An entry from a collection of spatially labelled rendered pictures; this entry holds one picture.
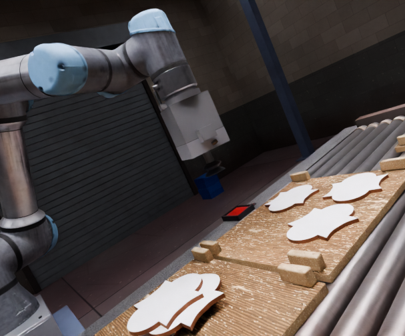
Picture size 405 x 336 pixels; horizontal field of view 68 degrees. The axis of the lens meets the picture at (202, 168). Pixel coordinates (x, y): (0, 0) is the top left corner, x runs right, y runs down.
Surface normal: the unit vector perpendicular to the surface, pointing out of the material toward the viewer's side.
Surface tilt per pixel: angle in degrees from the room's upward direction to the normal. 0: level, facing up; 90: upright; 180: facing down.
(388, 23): 90
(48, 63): 89
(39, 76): 89
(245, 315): 0
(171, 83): 90
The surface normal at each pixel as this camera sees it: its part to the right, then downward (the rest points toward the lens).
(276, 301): -0.41, -0.90
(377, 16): -0.72, 0.41
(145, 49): -0.37, 0.35
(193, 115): 0.38, -0.04
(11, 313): 0.57, -0.51
